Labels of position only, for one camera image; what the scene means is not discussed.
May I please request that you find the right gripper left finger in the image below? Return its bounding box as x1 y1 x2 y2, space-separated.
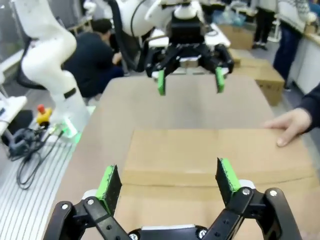
46 163 133 240

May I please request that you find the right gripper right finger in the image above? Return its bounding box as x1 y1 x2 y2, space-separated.
199 156 305 240

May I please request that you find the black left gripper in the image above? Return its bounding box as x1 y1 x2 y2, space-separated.
145 17 235 96

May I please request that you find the large brown cardboard box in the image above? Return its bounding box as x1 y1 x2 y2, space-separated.
109 128 320 240

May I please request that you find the person's right forearm dark sleeve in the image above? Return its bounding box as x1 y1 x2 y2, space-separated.
298 83 320 133

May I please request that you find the person's right hand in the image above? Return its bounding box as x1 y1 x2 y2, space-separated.
263 107 314 148

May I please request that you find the white desk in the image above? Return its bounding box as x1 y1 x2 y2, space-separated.
149 23 231 48

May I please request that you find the flat cardboard carton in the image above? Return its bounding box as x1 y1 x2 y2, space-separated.
228 48 256 68

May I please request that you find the blue plastic bag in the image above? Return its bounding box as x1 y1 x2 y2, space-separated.
214 9 247 27

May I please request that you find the large cardboard carton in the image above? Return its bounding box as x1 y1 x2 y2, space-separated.
239 58 286 107

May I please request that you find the standing person in black trousers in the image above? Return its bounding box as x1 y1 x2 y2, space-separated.
252 0 278 51

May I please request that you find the yellow red emergency stop button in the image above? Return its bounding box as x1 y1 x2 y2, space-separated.
36 104 53 126

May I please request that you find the crouching person in dark clothes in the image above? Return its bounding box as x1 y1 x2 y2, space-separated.
62 18 126 99

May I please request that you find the standing person in blue jeans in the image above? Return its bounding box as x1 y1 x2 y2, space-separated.
272 0 311 91

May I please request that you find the white side table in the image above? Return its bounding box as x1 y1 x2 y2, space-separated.
0 96 28 133

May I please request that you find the black cable bundle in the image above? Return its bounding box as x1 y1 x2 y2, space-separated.
7 126 66 191

